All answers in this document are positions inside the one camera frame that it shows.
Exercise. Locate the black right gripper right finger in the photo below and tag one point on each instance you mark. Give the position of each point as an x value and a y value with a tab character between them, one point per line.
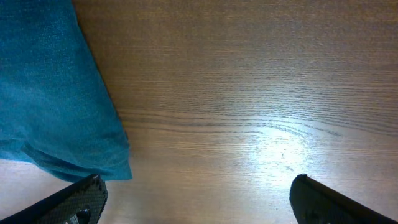
315	203

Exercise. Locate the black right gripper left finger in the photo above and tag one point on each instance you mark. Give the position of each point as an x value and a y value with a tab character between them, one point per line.
82	203

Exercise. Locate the blue denim jeans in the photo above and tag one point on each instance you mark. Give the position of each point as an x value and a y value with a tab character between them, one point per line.
55	109

